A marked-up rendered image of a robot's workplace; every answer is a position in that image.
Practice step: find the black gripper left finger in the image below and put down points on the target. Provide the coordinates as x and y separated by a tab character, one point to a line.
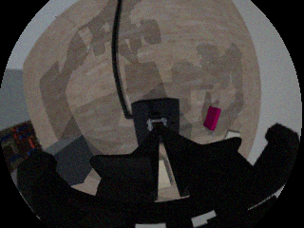
143	163

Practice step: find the magenta rectangular block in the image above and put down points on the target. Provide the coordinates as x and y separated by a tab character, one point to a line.
212	117

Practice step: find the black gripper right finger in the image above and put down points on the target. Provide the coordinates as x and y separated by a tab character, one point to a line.
186	157

